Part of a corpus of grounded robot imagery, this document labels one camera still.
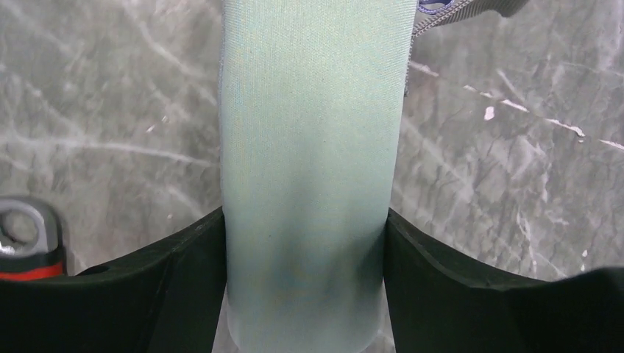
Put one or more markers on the mint green umbrella sleeve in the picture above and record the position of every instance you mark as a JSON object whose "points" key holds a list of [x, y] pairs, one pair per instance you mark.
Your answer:
{"points": [[310, 102]]}

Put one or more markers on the lilac folding umbrella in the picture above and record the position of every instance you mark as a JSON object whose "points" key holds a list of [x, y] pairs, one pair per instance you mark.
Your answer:
{"points": [[447, 12]]}

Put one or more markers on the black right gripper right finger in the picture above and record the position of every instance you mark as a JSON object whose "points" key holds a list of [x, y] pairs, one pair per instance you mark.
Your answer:
{"points": [[441, 300]]}

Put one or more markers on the red handled adjustable wrench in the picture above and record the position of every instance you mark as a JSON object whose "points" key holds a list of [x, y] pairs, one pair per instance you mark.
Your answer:
{"points": [[40, 258]]}

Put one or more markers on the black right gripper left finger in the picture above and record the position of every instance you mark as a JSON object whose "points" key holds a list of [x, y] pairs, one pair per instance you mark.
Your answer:
{"points": [[165, 297]]}

